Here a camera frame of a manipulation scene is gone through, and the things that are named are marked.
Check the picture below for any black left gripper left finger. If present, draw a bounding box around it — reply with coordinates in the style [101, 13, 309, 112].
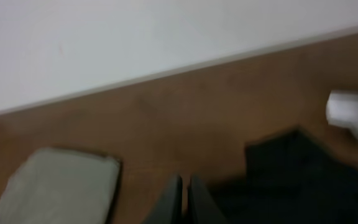
[142, 175, 183, 224]

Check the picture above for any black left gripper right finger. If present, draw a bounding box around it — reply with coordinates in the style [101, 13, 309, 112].
[188, 175, 227, 224]

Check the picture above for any black polo shirt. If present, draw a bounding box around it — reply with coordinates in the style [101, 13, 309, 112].
[212, 130, 358, 223]

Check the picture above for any folded beige cloth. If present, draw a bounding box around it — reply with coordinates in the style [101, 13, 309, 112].
[0, 147, 121, 224]

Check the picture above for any white garment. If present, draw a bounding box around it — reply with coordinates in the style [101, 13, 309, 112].
[326, 91, 358, 140]

